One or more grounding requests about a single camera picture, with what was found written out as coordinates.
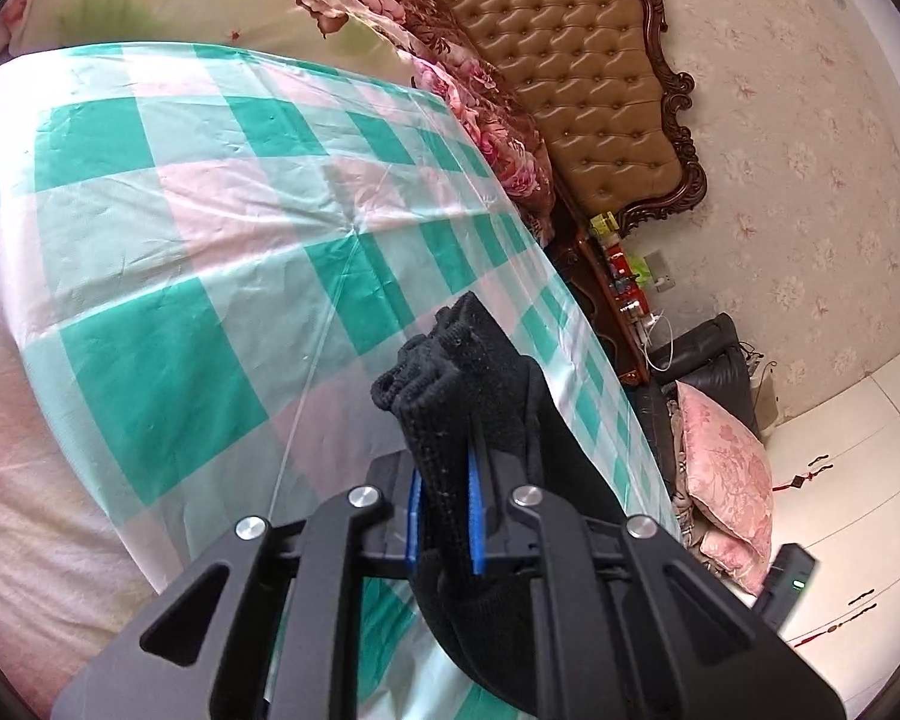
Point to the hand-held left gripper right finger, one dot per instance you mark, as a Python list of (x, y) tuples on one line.
[(475, 514)]

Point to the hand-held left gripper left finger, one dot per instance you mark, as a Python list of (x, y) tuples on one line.
[(414, 517)]

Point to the black pants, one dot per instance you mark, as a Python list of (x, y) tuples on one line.
[(450, 390)]

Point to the white wardrobe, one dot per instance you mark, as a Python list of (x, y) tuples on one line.
[(862, 502)]

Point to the large pink floral pillow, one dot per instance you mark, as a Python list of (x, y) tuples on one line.
[(727, 457)]

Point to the black leather armchair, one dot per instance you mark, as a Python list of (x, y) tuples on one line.
[(712, 360)]

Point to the dark wooden nightstand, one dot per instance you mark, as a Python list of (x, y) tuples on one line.
[(607, 315)]

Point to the yellow lidded jar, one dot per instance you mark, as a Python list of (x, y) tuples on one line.
[(604, 223)]

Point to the green white checkered cloth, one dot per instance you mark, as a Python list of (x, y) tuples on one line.
[(195, 240)]

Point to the red floral quilt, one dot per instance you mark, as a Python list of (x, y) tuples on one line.
[(465, 90)]

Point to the tufted leather carved headboard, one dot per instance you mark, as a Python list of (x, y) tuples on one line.
[(570, 67)]

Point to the wall power socket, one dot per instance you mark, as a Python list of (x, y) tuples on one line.
[(664, 274)]

